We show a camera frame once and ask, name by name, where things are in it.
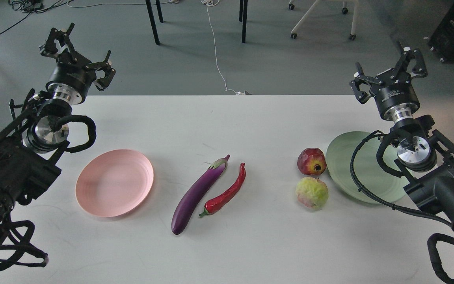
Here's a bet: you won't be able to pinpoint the white floor cable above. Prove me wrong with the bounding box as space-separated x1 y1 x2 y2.
201 0 246 96

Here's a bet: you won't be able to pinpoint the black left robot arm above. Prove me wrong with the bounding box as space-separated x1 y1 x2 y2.
0 23 116 271

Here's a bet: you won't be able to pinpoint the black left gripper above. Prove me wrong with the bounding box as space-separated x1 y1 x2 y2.
40 23 116 105

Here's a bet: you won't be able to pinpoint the light green plate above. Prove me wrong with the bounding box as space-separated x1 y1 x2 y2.
326 131 408 204

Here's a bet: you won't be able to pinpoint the white wheeled chair base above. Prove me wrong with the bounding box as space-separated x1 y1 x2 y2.
288 0 359 41

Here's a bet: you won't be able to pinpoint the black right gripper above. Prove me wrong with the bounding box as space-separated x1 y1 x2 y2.
350 41 428 121

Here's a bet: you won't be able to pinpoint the red chili pepper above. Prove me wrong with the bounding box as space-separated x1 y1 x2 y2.
199 163 247 218

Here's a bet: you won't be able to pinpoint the black floor cables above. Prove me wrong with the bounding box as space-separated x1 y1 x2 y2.
0 0 70 47

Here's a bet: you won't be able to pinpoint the green yellow guava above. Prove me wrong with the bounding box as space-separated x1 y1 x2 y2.
295 177 329 211

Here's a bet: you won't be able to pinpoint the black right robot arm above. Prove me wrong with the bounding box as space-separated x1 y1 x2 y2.
350 44 454 284

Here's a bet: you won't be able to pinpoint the purple eggplant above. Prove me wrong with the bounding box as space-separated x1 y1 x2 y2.
171 155 230 235

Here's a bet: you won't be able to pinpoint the pink plate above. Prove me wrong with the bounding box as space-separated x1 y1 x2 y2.
75 149 154 218

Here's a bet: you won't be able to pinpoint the red pomegranate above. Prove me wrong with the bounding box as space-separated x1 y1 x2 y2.
297 148 327 176

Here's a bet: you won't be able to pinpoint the black table legs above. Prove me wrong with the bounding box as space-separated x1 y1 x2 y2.
145 0 248 45

